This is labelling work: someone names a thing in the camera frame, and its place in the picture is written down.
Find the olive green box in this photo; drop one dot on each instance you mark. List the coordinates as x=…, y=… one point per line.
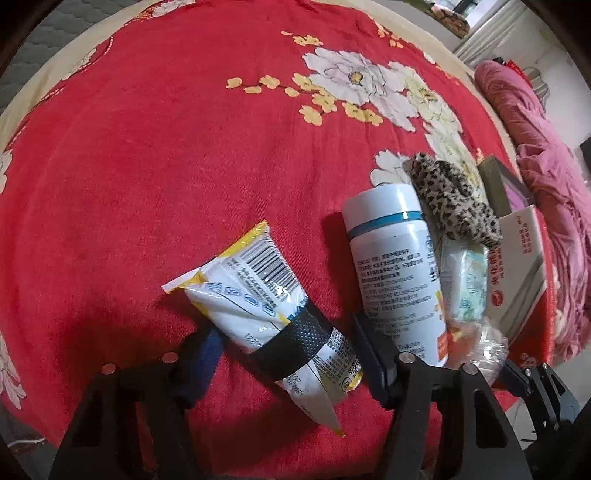
x=496, y=184

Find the red and white cardboard box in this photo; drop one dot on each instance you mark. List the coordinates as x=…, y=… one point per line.
x=521, y=258

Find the grey quilted mattress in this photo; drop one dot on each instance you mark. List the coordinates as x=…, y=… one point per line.
x=46, y=41

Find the white curtain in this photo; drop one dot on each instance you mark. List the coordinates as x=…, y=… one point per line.
x=480, y=46

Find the pink quilt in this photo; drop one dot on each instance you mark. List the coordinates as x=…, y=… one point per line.
x=545, y=161

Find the black elastic band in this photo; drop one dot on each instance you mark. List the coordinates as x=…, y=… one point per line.
x=295, y=344

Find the dark clothes pile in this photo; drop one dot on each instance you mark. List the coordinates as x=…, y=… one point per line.
x=450, y=21

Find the red floral blanket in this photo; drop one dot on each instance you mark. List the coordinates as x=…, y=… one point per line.
x=161, y=161

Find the yellow and white packet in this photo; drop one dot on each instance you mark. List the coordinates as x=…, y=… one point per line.
x=240, y=295

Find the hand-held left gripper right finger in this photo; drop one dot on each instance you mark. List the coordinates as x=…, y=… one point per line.
x=369, y=355

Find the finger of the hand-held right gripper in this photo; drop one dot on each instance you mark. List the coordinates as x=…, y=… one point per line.
x=549, y=397

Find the metal rack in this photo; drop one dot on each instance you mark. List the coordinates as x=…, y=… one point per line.
x=535, y=81

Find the pale green wrapped sponge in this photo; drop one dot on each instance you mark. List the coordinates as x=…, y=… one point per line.
x=466, y=281

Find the clear plastic wrapped item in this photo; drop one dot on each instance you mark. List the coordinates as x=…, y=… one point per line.
x=480, y=350

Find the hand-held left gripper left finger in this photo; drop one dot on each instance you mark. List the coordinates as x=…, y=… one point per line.
x=203, y=369

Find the white plastic bottle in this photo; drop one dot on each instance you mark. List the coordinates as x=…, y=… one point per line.
x=392, y=258

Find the leopard print scrunchie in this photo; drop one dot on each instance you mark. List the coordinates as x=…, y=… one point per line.
x=452, y=203

